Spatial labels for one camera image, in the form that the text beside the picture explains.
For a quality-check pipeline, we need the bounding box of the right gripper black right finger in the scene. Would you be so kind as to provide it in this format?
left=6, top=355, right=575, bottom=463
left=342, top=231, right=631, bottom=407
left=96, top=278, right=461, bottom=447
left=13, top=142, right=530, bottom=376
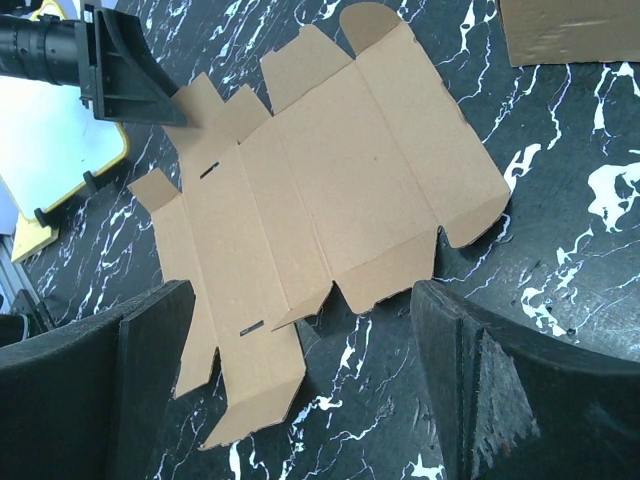
left=410, top=281, right=639, bottom=479

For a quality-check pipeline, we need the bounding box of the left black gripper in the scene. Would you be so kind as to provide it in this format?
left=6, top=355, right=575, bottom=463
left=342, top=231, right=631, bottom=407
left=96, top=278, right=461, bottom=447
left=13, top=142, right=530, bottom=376
left=1, top=3, right=187, bottom=127

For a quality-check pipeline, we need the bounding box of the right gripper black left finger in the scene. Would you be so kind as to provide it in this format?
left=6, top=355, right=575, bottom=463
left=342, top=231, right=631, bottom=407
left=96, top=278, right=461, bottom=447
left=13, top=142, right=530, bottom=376
left=1, top=280, right=195, bottom=479

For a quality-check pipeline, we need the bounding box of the closed brown cardboard box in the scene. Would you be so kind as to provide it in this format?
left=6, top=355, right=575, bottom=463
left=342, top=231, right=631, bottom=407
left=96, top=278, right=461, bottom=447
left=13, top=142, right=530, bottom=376
left=497, top=0, right=639, bottom=67

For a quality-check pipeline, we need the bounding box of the white board yellow rim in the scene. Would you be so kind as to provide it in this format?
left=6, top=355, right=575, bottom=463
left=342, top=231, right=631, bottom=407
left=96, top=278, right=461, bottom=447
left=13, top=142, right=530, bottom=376
left=0, top=0, right=128, bottom=216

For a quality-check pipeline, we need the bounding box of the yellow flat board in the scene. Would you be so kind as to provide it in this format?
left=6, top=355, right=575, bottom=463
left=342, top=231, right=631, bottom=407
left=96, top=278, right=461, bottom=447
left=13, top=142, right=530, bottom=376
left=11, top=214, right=59, bottom=263

